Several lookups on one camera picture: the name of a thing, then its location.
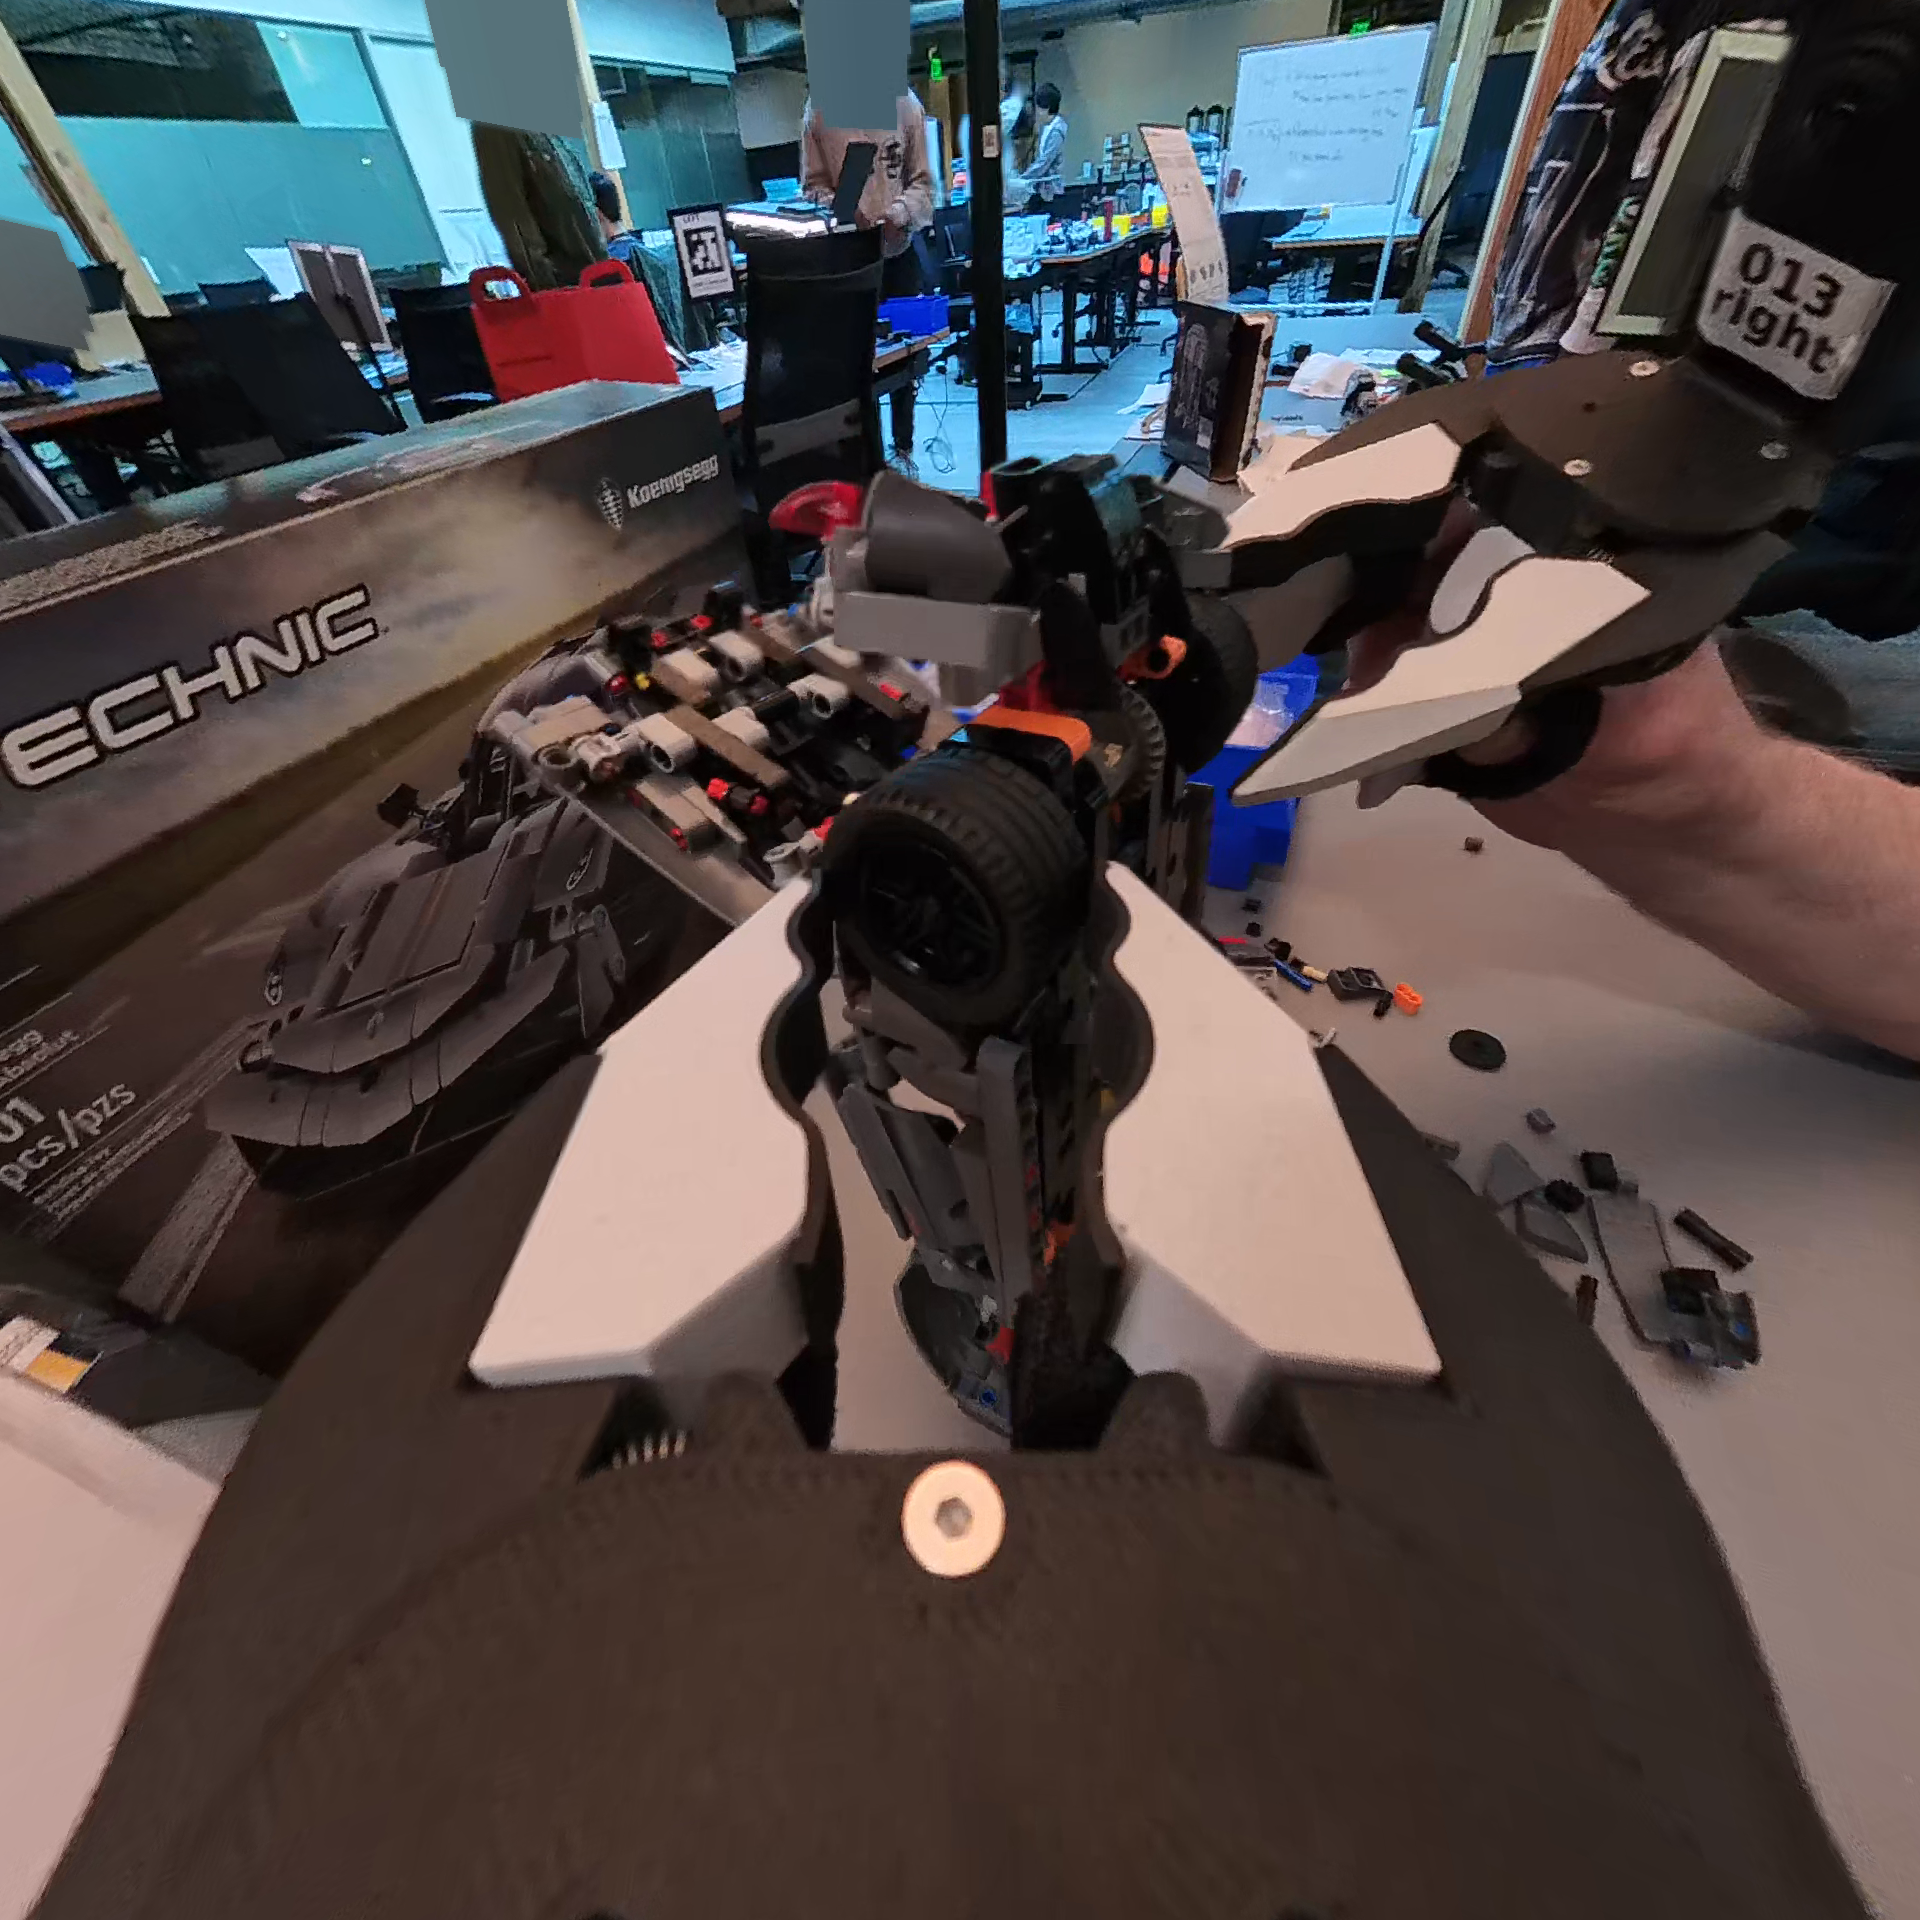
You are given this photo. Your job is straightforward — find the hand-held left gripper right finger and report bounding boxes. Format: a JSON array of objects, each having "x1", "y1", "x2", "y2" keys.
[{"x1": 1095, "y1": 861, "x2": 1444, "y2": 1444}]

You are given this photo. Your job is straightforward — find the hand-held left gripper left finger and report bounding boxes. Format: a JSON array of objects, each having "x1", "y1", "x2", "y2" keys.
[{"x1": 464, "y1": 881, "x2": 845, "y2": 1444}]

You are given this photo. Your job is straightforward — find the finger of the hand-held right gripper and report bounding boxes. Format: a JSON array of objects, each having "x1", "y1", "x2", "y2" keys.
[
  {"x1": 1229, "y1": 521, "x2": 1655, "y2": 815},
  {"x1": 1219, "y1": 420, "x2": 1471, "y2": 669}
]

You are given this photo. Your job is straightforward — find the grey lego car chassis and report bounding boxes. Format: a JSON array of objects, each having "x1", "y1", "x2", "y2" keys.
[{"x1": 765, "y1": 454, "x2": 1265, "y2": 1437}]

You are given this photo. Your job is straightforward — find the person's right forearm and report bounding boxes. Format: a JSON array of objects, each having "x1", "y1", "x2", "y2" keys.
[{"x1": 1800, "y1": 703, "x2": 1920, "y2": 1059}]

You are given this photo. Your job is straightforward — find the scattered loose lego pieces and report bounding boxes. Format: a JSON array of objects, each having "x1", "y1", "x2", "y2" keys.
[{"x1": 1223, "y1": 892, "x2": 1764, "y2": 1369}]

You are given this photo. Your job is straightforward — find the colourful lego leaflet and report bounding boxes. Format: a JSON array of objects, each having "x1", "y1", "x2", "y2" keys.
[{"x1": 0, "y1": 1309, "x2": 114, "y2": 1412}]

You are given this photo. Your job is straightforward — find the dark lego set box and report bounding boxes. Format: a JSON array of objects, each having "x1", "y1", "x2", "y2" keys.
[{"x1": 0, "y1": 379, "x2": 849, "y2": 1373}]

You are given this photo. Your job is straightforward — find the person's right hand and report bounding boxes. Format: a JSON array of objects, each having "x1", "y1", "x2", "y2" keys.
[{"x1": 1474, "y1": 631, "x2": 1836, "y2": 980}]

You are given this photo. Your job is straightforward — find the dark upright box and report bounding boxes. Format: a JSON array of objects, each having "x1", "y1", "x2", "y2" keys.
[{"x1": 1162, "y1": 300, "x2": 1280, "y2": 485}]

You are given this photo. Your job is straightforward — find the blue storage bin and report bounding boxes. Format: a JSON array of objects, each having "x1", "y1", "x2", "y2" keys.
[{"x1": 1184, "y1": 672, "x2": 1327, "y2": 910}]

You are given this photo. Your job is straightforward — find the white sign board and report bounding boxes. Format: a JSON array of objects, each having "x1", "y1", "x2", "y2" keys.
[{"x1": 1137, "y1": 124, "x2": 1235, "y2": 308}]

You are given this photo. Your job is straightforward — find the whiteboard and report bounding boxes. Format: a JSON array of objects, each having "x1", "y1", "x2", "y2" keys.
[{"x1": 1227, "y1": 19, "x2": 1441, "y2": 215}]

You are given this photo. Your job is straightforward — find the black vertical pole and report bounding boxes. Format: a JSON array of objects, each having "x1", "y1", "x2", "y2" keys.
[{"x1": 961, "y1": 0, "x2": 1011, "y2": 479}]

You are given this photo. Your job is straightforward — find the black office chair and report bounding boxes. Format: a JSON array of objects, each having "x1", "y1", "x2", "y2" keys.
[
  {"x1": 738, "y1": 222, "x2": 889, "y2": 601},
  {"x1": 129, "y1": 292, "x2": 409, "y2": 441}
]

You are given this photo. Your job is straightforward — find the black and white tag sign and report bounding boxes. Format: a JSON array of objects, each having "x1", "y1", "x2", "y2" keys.
[{"x1": 665, "y1": 200, "x2": 741, "y2": 307}]

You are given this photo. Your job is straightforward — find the red tote bag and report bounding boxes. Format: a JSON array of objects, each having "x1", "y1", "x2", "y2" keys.
[{"x1": 469, "y1": 259, "x2": 681, "y2": 406}]

